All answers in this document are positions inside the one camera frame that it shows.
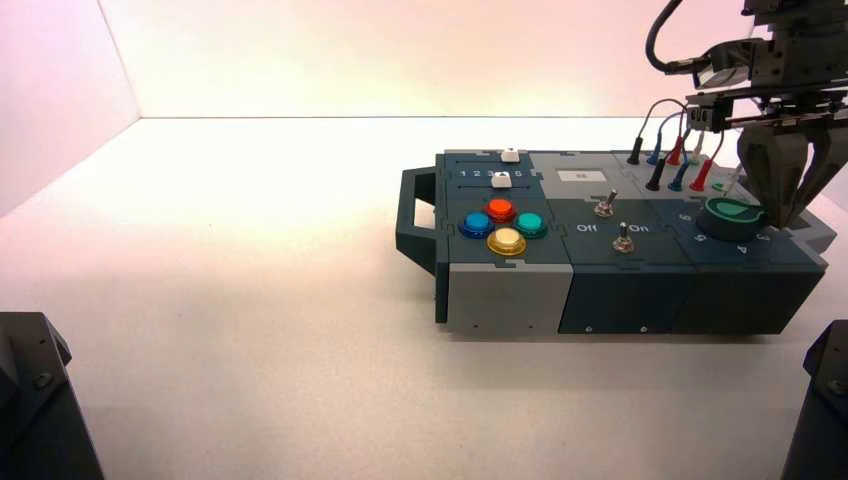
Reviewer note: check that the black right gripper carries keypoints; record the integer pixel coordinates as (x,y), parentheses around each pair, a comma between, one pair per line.
(805,66)

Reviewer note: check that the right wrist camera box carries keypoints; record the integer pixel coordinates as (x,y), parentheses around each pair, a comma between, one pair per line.
(725,66)

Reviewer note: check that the teal and grey control box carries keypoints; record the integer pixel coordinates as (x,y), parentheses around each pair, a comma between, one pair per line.
(623,298)

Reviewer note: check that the dark green rotary knob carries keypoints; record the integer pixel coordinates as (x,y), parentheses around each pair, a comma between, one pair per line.
(725,222)

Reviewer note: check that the white slider cap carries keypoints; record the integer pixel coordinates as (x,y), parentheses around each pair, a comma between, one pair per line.
(510,156)
(501,180)

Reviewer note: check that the blue round push button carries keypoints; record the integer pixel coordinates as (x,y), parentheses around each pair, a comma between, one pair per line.
(476,224)

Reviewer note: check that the green round push button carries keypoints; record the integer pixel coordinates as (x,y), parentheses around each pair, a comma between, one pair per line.
(530,224)

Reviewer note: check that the red round push button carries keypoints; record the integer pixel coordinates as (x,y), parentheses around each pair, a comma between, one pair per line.
(500,210)

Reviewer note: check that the yellow round push button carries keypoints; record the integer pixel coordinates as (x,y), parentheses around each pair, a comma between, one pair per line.
(507,241)

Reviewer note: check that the metal toggle switch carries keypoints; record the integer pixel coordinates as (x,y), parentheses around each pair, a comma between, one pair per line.
(622,244)
(603,208)

